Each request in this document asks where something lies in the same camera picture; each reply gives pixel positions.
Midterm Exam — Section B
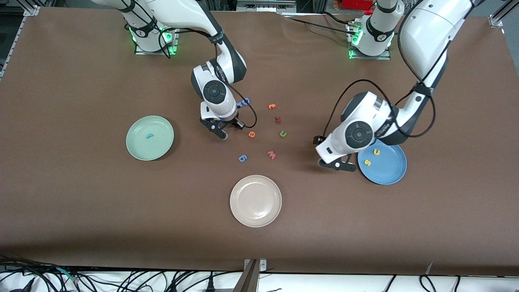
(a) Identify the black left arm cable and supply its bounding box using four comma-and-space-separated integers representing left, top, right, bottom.
324, 16, 437, 140

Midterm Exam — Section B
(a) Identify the silver frame piece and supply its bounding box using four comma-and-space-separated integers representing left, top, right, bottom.
236, 0, 297, 13

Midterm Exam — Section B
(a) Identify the red box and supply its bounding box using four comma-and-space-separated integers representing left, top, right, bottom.
342, 0, 374, 11

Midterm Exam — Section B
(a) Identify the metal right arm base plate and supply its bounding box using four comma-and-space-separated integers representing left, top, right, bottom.
135, 24, 179, 56

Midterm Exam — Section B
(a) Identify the beige plate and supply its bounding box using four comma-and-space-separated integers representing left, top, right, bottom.
229, 175, 283, 228

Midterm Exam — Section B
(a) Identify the teal cable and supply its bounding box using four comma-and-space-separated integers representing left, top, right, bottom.
55, 266, 79, 283

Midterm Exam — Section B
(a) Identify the black cable on table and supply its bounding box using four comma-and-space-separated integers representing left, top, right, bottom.
283, 15, 352, 33
322, 11, 351, 25

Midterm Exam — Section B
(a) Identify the blue plate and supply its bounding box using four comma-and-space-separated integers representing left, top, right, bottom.
357, 139, 407, 185

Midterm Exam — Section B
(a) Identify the aluminium profile beam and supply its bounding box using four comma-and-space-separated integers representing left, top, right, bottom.
233, 260, 260, 292

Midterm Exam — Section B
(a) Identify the light green plate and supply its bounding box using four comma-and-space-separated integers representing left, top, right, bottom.
126, 116, 175, 161

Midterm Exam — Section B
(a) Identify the small metal bracket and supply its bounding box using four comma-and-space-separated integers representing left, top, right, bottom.
243, 258, 268, 272

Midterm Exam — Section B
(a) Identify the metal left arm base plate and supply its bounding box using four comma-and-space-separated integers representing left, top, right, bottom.
348, 20, 392, 60

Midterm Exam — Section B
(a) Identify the brown table cover mat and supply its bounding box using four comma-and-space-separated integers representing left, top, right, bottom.
0, 7, 519, 277

